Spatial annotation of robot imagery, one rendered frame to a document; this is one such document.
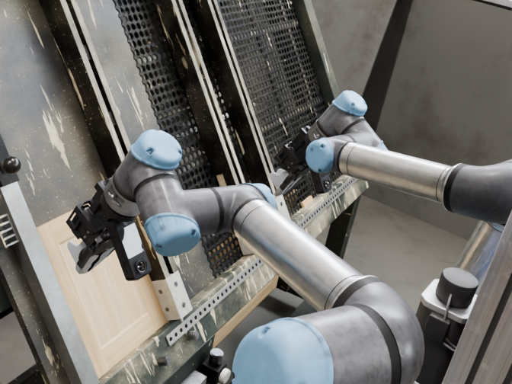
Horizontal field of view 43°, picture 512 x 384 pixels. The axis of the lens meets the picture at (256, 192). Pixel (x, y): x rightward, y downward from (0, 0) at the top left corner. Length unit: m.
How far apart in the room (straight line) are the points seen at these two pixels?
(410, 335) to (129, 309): 1.17
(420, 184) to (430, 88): 3.42
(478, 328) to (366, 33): 3.59
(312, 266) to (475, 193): 0.47
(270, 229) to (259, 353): 0.30
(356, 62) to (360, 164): 3.06
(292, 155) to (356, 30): 2.85
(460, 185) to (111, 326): 0.97
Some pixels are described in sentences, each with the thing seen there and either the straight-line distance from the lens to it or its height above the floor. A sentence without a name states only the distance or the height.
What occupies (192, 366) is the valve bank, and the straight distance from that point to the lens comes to 1.99.
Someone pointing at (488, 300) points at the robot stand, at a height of 1.62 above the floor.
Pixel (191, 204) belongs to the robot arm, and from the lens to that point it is 1.00.
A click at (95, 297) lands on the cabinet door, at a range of 1.74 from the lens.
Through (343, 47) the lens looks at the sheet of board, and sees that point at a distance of 4.48.
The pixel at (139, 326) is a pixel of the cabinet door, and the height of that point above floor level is 0.93.
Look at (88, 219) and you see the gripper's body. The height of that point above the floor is 1.49.
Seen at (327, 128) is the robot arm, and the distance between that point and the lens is 1.60.
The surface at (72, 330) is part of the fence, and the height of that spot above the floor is 1.03.
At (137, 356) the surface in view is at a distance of 1.79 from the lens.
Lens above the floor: 2.09
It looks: 26 degrees down
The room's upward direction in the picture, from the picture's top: 11 degrees clockwise
